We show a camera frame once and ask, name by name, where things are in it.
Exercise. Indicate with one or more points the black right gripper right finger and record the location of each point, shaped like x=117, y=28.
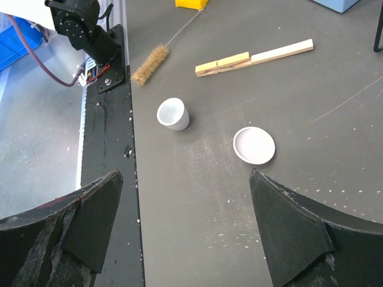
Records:
x=307, y=243

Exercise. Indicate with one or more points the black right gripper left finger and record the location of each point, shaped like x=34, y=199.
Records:
x=62, y=242

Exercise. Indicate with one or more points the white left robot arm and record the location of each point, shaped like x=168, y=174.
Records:
x=87, y=24

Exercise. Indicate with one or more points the white oval dish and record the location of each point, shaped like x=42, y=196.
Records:
x=254, y=145

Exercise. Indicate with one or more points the wooden test tube clamp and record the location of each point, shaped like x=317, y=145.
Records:
x=243, y=60

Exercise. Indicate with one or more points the test tube brush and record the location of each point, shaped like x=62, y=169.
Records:
x=157, y=56

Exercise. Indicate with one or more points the blue plastic crate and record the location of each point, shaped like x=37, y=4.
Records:
x=12, y=48

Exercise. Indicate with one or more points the light blue right bin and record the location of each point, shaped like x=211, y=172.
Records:
x=339, y=6

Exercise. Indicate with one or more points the yellow test tube rack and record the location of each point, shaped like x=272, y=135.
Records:
x=191, y=4

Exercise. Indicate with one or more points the grey slotted cable duct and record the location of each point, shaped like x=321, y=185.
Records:
x=82, y=81

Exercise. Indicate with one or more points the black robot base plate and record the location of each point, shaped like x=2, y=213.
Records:
x=112, y=230

